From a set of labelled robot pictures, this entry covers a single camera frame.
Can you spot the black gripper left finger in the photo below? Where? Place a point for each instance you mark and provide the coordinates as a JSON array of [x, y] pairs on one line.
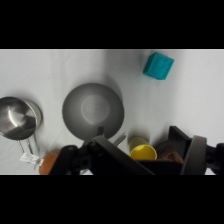
[[110, 156]]

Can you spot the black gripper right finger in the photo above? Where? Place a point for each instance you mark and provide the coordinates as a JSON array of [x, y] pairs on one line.
[[195, 155]]

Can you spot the blue cube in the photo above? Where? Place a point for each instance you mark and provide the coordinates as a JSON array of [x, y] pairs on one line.
[[159, 66]]

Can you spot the grey bowl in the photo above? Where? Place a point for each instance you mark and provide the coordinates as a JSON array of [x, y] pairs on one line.
[[93, 111]]

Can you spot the metal tongs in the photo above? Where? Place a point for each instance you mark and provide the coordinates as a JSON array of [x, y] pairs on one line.
[[120, 138]]

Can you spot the yellow plastic cup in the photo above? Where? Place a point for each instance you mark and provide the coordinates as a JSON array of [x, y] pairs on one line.
[[142, 149]]

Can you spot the steel measuring cup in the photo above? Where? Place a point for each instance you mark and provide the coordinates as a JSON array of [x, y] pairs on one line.
[[17, 118]]

